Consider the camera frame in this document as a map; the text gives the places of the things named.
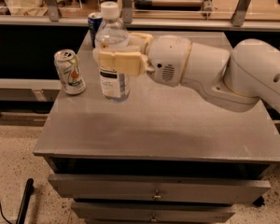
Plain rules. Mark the grey drawer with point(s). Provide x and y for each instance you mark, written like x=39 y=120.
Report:
x=158 y=188
x=147 y=213

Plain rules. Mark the black pole on floor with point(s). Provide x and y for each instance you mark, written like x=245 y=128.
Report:
x=28 y=191

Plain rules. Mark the metal railing bracket right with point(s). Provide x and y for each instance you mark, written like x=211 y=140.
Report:
x=238 y=16

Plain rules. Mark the blue soda can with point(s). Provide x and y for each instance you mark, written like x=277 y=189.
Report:
x=94 y=21

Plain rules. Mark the grey drawer cabinet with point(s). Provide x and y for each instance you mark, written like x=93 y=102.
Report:
x=158 y=131

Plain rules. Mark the lower grey drawer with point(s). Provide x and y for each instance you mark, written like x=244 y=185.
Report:
x=147 y=213

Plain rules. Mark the metal railing bracket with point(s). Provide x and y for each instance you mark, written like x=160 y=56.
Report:
x=238 y=16
x=127 y=11
x=53 y=10

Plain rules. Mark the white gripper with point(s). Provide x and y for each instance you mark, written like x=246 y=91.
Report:
x=168 y=57

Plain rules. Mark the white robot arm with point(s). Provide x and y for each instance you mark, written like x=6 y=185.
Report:
x=234 y=80

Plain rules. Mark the clear plastic water bottle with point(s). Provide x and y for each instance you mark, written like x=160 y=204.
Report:
x=112 y=34

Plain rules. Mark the white green soda can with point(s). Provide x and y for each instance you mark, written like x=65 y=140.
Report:
x=67 y=66

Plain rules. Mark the metal railing bracket middle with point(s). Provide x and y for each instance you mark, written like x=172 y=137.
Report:
x=127 y=11

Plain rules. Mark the metal railing bracket left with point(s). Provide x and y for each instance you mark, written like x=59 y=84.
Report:
x=53 y=10

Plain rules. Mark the upper grey drawer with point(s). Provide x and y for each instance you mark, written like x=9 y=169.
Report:
x=158 y=188

